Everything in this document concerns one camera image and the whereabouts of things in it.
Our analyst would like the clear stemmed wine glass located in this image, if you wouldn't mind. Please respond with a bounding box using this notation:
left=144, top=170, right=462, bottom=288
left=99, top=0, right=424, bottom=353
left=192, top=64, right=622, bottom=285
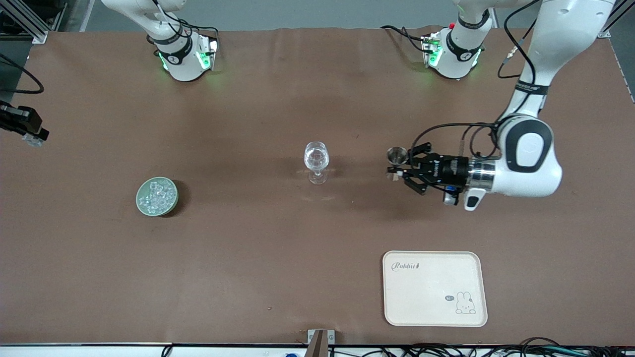
left=304, top=141, right=330, bottom=185

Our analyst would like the pile of clear ice cubes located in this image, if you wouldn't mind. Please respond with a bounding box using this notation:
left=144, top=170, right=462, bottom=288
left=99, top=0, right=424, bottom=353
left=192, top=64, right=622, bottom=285
left=139, top=181, right=177, bottom=213

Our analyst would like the cream rabbit print tray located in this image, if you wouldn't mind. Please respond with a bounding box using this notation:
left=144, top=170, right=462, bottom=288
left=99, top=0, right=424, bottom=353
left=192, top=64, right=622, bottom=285
left=382, top=250, right=488, bottom=328

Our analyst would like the mint green round bowl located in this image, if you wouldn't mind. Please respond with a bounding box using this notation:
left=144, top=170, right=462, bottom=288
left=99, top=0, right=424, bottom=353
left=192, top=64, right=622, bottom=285
left=135, top=177, right=179, bottom=218

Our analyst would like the brown table mat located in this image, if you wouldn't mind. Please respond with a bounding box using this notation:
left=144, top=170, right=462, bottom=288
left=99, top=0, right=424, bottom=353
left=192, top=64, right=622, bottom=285
left=0, top=26, right=635, bottom=346

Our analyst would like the black right arm wrist cable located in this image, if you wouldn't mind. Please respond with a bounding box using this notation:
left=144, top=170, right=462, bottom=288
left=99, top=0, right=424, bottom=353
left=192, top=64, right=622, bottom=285
left=0, top=52, right=45, bottom=95

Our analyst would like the black arm wrist cable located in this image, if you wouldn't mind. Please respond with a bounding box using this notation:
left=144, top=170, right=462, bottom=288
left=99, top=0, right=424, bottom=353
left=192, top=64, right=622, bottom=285
left=411, top=0, right=542, bottom=165
left=0, top=52, right=45, bottom=95

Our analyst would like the black left arm wrist cable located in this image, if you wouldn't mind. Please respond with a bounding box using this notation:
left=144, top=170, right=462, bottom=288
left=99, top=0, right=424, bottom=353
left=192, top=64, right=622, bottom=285
left=411, top=0, right=542, bottom=165

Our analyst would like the aluminium frame post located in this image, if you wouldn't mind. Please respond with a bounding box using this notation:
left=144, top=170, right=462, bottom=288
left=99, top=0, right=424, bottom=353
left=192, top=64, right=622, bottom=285
left=598, top=0, right=635, bottom=39
left=0, top=0, right=50, bottom=44

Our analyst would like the black left arm base cable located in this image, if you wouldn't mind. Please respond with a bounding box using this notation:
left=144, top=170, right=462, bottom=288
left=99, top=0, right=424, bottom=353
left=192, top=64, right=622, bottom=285
left=380, top=25, right=428, bottom=54

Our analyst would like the black arm base cable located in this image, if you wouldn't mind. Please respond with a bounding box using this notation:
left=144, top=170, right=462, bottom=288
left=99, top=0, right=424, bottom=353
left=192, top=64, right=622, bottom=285
left=149, top=0, right=220, bottom=43
left=380, top=25, right=428, bottom=54

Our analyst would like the grey bracket with wooden post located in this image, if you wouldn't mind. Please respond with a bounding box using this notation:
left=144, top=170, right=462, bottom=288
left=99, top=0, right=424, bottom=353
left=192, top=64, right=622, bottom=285
left=307, top=329, right=336, bottom=357

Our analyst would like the black looped cable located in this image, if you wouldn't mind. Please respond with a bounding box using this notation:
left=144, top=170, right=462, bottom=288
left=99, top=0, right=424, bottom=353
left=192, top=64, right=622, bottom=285
left=518, top=337, right=564, bottom=350

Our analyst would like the black right arm base cable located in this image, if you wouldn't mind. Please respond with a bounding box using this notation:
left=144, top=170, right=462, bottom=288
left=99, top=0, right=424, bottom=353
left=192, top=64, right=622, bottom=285
left=149, top=0, right=220, bottom=43

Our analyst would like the green cable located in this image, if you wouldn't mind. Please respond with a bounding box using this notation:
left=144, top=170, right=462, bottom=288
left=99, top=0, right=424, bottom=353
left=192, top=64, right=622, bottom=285
left=543, top=346, right=596, bottom=357

